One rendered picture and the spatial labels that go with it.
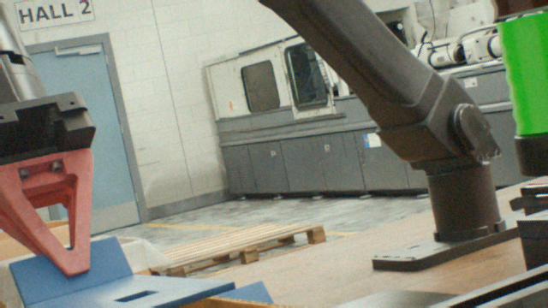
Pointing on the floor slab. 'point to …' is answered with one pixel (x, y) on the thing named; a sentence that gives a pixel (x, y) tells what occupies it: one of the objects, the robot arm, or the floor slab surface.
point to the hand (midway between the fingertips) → (73, 264)
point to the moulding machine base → (351, 149)
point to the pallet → (187, 251)
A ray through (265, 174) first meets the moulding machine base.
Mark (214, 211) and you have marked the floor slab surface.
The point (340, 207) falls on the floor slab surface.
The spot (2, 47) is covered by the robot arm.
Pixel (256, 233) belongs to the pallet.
